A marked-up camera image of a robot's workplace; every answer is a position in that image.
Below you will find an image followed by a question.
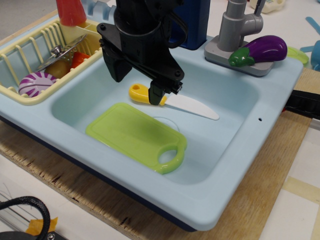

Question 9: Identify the yellow tape piece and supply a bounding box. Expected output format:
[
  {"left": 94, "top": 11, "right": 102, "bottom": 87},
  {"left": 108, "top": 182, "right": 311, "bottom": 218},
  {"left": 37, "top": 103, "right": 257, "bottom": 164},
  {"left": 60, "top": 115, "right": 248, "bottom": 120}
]
[{"left": 25, "top": 217, "right": 58, "bottom": 236}]

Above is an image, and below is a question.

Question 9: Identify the red plastic cup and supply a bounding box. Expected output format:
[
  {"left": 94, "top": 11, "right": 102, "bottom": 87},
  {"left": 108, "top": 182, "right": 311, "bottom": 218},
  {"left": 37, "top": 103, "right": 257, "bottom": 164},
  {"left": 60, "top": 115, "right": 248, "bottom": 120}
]
[{"left": 56, "top": 0, "right": 87, "bottom": 27}]

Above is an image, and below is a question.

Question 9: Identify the orange toy carrot piece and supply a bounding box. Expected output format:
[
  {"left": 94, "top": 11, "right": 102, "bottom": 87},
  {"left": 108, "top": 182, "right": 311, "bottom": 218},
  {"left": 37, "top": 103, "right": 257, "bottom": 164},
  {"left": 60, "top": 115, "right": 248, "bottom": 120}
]
[{"left": 71, "top": 51, "right": 90, "bottom": 69}]

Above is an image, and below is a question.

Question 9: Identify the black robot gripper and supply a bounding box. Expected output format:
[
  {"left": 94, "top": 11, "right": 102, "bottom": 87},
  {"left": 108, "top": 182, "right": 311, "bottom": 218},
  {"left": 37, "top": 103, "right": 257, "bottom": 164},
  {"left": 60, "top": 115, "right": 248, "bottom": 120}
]
[{"left": 96, "top": 21, "right": 185, "bottom": 105}]

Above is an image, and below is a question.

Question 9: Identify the green plastic cutting board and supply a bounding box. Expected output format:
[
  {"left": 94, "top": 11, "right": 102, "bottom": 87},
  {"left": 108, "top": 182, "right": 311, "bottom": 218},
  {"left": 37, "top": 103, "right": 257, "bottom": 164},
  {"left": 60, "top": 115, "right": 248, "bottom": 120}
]
[{"left": 85, "top": 102, "right": 187, "bottom": 175}]

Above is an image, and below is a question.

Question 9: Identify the cream white toy object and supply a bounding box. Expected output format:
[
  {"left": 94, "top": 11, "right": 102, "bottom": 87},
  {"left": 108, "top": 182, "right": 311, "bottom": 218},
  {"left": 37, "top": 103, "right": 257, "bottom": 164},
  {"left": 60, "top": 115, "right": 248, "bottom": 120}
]
[{"left": 249, "top": 0, "right": 286, "bottom": 16}]

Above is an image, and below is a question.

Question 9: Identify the grey toy faucet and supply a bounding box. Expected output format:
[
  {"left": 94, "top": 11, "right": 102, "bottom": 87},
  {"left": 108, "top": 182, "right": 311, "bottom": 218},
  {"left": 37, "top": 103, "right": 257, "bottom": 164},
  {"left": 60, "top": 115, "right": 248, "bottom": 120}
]
[{"left": 204, "top": 0, "right": 274, "bottom": 77}]

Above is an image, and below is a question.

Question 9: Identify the dark blue plastic box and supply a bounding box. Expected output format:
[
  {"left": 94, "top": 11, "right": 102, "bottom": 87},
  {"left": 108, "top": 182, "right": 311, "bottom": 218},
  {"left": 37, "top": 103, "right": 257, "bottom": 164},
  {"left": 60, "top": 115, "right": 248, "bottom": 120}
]
[{"left": 169, "top": 0, "right": 211, "bottom": 50}]

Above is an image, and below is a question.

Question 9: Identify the yellow handled white toy knife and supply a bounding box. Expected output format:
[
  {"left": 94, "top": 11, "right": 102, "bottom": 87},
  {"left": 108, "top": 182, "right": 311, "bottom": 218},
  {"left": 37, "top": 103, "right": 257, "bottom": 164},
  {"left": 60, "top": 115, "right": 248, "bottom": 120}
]
[{"left": 128, "top": 83, "right": 220, "bottom": 121}]

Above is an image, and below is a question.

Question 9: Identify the black clamp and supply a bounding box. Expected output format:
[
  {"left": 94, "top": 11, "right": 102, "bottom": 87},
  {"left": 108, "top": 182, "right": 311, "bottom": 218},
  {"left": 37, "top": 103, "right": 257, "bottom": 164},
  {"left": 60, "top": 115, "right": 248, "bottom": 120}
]
[{"left": 283, "top": 90, "right": 320, "bottom": 120}]

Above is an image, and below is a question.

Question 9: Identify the yellow toy potato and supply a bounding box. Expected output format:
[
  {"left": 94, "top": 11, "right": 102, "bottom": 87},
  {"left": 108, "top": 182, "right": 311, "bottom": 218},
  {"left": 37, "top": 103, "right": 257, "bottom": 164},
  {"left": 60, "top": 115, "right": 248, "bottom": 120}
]
[{"left": 44, "top": 60, "right": 71, "bottom": 79}]

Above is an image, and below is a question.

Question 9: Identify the blue plastic utensil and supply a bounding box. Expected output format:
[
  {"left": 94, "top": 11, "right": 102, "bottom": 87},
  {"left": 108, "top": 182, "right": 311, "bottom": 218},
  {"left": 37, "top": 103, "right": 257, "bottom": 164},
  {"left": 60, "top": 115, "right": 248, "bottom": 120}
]
[{"left": 300, "top": 16, "right": 320, "bottom": 72}]

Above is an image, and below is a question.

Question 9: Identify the black cable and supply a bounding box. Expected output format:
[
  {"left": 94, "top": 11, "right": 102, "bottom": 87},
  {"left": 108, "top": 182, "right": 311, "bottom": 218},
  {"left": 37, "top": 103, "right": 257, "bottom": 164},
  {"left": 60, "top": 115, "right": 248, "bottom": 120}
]
[{"left": 0, "top": 195, "right": 52, "bottom": 240}]

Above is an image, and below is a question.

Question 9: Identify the lime green plastic plate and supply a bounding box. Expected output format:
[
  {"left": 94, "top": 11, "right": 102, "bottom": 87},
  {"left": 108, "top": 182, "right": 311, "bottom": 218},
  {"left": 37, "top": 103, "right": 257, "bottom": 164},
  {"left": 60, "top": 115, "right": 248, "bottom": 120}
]
[{"left": 287, "top": 46, "right": 309, "bottom": 66}]

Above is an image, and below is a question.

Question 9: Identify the blue plate holder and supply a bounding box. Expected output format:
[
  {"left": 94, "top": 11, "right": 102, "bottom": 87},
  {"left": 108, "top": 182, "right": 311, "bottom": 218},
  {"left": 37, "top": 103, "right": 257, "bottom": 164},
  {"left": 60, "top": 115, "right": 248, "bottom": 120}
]
[{"left": 81, "top": 0, "right": 116, "bottom": 23}]

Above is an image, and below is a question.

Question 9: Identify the purple white toy onion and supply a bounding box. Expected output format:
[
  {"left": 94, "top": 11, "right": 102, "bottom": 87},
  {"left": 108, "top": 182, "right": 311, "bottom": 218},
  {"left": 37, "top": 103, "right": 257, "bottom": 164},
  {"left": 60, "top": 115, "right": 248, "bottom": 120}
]
[{"left": 18, "top": 71, "right": 57, "bottom": 98}]

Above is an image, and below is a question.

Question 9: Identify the wooden base board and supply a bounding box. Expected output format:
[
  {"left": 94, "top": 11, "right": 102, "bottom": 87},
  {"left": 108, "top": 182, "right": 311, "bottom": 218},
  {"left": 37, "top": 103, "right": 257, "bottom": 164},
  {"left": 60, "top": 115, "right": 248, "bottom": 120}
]
[{"left": 0, "top": 67, "right": 320, "bottom": 240}]

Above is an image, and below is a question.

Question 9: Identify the cream yellow dish rack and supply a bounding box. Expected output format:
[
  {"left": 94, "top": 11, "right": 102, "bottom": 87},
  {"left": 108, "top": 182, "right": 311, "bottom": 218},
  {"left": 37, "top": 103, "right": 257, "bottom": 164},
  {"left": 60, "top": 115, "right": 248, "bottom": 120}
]
[{"left": 0, "top": 18, "right": 102, "bottom": 106}]

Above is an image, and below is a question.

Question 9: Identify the purple toy eggplant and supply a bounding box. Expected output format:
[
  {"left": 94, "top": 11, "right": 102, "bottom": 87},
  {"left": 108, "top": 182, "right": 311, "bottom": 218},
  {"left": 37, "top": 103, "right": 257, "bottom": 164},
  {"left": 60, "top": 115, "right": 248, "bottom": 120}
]
[{"left": 228, "top": 35, "right": 288, "bottom": 67}]

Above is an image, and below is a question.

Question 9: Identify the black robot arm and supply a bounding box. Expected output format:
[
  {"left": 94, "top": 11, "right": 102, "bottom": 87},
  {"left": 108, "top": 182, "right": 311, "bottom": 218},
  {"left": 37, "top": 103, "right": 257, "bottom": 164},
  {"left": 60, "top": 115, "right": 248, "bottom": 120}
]
[{"left": 96, "top": 0, "right": 188, "bottom": 105}]

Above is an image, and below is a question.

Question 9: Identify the light blue toy sink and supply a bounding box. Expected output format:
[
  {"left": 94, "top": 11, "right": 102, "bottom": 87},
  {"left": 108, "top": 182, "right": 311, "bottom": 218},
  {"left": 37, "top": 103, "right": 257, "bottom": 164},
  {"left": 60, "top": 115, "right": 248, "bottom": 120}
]
[{"left": 0, "top": 46, "right": 303, "bottom": 232}]

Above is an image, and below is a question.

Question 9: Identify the metal pot lid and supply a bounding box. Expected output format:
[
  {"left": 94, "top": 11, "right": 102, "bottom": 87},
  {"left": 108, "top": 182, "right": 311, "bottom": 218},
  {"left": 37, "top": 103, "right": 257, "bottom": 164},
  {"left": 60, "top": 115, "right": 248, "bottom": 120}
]
[{"left": 36, "top": 34, "right": 87, "bottom": 72}]

